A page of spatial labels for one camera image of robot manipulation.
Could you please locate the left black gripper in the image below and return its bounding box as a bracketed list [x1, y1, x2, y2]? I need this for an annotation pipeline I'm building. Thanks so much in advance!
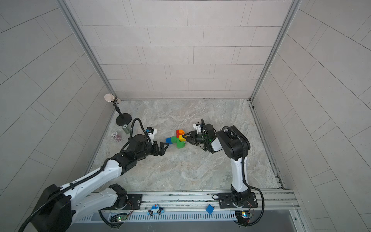
[135, 140, 170, 161]

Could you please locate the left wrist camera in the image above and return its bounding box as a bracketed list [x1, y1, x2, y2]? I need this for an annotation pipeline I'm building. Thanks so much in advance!
[146, 127, 157, 143]

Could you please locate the left circuit board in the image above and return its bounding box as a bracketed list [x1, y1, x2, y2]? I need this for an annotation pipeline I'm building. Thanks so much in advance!
[110, 213, 130, 223]

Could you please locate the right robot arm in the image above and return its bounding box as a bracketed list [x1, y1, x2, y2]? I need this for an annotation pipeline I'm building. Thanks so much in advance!
[179, 123, 265, 227]

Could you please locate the small green lego brick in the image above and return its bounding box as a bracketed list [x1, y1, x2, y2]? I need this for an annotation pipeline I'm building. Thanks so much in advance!
[176, 141, 186, 149]
[171, 136, 178, 144]

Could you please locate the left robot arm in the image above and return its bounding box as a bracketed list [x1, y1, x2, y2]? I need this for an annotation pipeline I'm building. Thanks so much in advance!
[19, 130, 169, 232]

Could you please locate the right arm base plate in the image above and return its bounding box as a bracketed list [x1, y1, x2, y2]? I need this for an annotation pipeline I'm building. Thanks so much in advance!
[212, 192, 259, 209]

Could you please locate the aluminium front rail frame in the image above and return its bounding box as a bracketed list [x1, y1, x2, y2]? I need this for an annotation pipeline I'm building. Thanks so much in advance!
[80, 189, 299, 223]

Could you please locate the pink white small cup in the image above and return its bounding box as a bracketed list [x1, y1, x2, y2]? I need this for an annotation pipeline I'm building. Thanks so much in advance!
[111, 131, 122, 142]

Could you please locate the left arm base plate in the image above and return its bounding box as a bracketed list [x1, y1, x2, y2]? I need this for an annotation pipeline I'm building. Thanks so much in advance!
[103, 194, 142, 210]

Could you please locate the right circuit board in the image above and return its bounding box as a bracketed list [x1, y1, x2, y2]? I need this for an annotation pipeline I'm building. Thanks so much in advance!
[235, 211, 253, 225]

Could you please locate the blue cube on rail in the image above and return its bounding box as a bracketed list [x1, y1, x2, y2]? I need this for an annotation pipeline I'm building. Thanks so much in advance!
[206, 205, 214, 215]

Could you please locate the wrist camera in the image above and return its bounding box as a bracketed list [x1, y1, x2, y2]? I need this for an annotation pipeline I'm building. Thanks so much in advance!
[193, 122, 202, 134]
[146, 127, 157, 143]

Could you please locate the black microphone stand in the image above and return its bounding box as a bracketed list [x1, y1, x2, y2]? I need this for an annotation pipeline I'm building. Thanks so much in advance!
[104, 93, 132, 126]

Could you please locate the circuit board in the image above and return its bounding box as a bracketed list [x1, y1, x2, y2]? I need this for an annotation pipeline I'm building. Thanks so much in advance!
[235, 211, 253, 225]
[110, 213, 130, 223]

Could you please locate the blue car toy sticker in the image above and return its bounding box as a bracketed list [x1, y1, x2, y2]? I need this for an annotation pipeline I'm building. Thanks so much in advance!
[147, 204, 164, 216]

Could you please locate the green can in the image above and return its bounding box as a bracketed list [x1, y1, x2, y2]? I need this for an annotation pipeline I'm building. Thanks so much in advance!
[122, 124, 131, 134]

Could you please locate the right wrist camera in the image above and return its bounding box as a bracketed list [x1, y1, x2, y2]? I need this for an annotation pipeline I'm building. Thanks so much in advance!
[193, 122, 202, 134]

